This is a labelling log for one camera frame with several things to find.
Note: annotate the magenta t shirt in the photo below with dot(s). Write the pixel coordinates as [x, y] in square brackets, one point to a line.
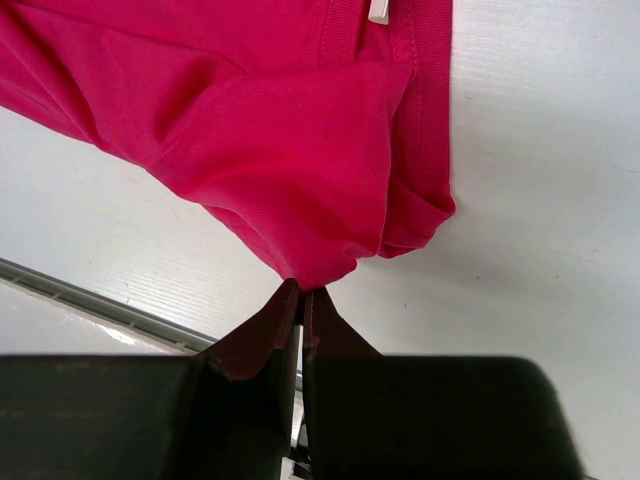
[316, 135]

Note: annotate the aluminium rail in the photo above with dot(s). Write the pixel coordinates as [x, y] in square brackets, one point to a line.
[152, 326]

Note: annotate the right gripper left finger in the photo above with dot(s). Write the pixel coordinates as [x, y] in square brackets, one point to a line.
[224, 413]

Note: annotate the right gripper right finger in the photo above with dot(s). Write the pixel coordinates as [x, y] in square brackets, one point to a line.
[371, 416]

